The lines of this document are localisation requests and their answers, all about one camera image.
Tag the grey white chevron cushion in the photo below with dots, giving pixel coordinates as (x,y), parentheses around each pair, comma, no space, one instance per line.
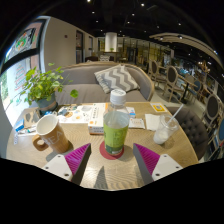
(116,78)

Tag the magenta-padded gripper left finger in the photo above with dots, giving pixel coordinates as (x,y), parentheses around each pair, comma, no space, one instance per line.
(77,158)

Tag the white leaflet with food pictures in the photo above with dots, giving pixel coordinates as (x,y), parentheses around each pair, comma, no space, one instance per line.
(78,115)

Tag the grey tufted armchair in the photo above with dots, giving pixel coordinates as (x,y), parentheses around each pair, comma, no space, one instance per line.
(191,130)

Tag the grey curved sofa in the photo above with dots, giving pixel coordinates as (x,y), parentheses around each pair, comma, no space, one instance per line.
(86,75)

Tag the tan mug with white inside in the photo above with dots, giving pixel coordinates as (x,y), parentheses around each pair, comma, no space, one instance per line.
(55,136)

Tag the white printed card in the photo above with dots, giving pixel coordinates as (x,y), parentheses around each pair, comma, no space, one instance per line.
(137,123)

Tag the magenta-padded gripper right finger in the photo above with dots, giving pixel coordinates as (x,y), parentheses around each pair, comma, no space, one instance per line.
(146,158)

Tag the green potted plant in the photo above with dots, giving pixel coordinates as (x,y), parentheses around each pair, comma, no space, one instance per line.
(41,83)

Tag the group of round-backed chairs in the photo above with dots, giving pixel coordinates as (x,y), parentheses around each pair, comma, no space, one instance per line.
(171,76)

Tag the white paper napkin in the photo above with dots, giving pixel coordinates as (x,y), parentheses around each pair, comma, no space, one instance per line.
(152,121)

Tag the blue white card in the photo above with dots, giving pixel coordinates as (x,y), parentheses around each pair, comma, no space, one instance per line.
(132,111)

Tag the yellow square card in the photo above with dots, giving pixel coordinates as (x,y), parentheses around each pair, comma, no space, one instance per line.
(158,107)

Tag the flat round red coaster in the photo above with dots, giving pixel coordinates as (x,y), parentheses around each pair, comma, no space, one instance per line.
(103,151)

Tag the window with festive decals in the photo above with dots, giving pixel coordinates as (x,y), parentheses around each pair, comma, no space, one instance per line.
(18,56)

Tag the brown card with leaf shapes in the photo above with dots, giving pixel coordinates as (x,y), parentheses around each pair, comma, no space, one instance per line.
(31,118)

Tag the ceiling spot lights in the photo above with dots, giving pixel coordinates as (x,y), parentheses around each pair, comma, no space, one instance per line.
(142,4)

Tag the white round pillar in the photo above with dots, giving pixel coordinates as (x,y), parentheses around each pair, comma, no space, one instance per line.
(110,41)

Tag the clear plastic cup with straw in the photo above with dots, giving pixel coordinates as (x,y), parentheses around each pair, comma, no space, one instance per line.
(163,133)

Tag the blue white flat pack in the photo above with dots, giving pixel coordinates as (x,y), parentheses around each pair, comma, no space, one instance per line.
(20,125)

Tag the clear green-labelled drink bottle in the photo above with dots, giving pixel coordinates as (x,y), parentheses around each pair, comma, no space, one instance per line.
(115,133)

